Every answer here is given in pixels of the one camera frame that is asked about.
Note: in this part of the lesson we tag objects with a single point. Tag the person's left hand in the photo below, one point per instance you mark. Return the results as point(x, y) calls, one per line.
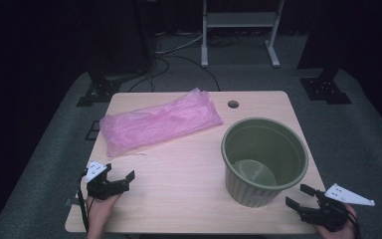
point(99, 212)

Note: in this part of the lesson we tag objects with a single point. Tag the pink plastic bag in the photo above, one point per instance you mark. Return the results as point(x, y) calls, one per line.
point(159, 122)

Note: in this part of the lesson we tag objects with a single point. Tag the black metal stand base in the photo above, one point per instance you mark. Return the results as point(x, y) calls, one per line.
point(325, 90)
point(101, 90)

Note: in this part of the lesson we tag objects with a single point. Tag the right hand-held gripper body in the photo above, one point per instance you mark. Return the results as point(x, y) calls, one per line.
point(330, 214)

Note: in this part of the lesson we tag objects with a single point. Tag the person's right hand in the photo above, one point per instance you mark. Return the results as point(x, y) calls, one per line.
point(343, 234)

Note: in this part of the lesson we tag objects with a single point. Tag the black table bracket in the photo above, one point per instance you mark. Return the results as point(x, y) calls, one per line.
point(93, 131)

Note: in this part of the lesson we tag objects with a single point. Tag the white metal stand frame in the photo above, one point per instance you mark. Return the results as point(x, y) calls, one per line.
point(242, 19)

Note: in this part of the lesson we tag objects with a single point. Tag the green plastic bin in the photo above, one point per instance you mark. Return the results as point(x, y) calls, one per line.
point(245, 194)

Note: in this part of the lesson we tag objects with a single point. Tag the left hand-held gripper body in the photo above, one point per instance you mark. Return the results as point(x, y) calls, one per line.
point(97, 191)

